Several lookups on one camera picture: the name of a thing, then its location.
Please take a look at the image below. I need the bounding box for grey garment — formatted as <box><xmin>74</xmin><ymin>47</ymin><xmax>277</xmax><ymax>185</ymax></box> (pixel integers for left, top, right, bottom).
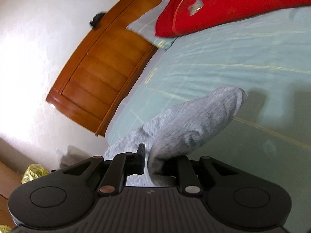
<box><xmin>103</xmin><ymin>85</ymin><xmax>248</xmax><ymax>187</ymax></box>

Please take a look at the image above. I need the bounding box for wooden headboard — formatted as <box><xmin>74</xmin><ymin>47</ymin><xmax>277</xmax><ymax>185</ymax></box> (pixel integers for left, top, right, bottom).
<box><xmin>46</xmin><ymin>0</ymin><xmax>162</xmax><ymax>136</ymax></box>

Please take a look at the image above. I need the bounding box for light green checked bedsheet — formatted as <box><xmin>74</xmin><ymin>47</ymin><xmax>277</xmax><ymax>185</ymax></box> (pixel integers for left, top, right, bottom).
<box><xmin>106</xmin><ymin>6</ymin><xmax>310</xmax><ymax>232</ymax></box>

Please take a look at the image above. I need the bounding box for yellow plastic bag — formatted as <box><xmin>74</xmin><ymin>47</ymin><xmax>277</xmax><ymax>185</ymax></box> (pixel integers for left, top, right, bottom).
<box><xmin>1</xmin><ymin>163</ymin><xmax>49</xmax><ymax>232</ymax></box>

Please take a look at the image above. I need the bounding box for checked pillow under red pillow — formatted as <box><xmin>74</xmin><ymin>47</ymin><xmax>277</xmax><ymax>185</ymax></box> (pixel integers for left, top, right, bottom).
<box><xmin>126</xmin><ymin>0</ymin><xmax>176</xmax><ymax>50</ymax></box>

